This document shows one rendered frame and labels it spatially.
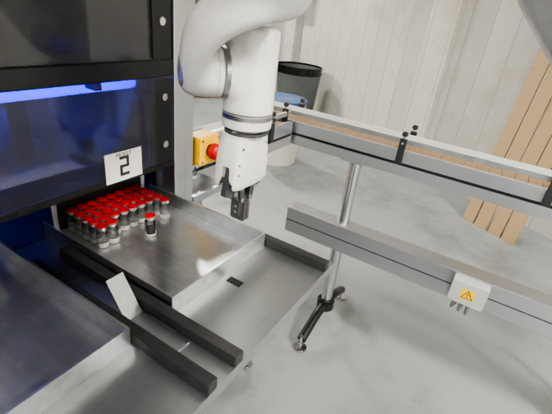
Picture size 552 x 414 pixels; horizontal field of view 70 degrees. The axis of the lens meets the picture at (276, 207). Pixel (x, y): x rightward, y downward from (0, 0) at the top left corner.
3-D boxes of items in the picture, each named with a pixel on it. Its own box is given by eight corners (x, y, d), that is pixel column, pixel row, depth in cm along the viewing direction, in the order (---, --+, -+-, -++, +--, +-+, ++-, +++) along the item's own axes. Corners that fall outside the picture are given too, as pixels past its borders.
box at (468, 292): (445, 298, 143) (453, 278, 139) (448, 291, 147) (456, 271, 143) (480, 312, 138) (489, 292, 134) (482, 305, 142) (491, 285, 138)
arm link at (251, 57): (224, 117, 61) (279, 117, 64) (229, 23, 55) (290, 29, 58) (212, 103, 67) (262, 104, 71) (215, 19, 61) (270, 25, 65)
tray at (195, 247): (45, 237, 76) (43, 222, 75) (149, 195, 97) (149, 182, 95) (172, 315, 62) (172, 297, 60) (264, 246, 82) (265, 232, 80)
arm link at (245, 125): (244, 102, 71) (242, 118, 73) (212, 108, 64) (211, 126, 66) (282, 112, 68) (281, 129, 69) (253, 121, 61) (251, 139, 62)
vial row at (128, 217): (87, 241, 76) (85, 221, 74) (158, 210, 90) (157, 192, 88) (94, 246, 75) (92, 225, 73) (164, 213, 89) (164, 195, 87)
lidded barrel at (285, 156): (281, 148, 416) (287, 90, 389) (308, 164, 381) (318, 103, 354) (240, 152, 391) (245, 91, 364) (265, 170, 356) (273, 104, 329)
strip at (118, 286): (108, 310, 61) (104, 280, 58) (124, 301, 63) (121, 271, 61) (174, 355, 55) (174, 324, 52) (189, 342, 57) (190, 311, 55)
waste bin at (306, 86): (322, 127, 510) (331, 70, 478) (284, 129, 484) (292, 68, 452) (299, 115, 555) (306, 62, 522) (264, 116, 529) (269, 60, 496)
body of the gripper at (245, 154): (246, 113, 72) (241, 170, 77) (209, 122, 64) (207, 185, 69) (281, 123, 69) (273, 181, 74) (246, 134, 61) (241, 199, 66)
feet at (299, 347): (288, 347, 173) (292, 324, 167) (335, 291, 212) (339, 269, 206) (304, 356, 170) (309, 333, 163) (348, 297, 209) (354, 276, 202)
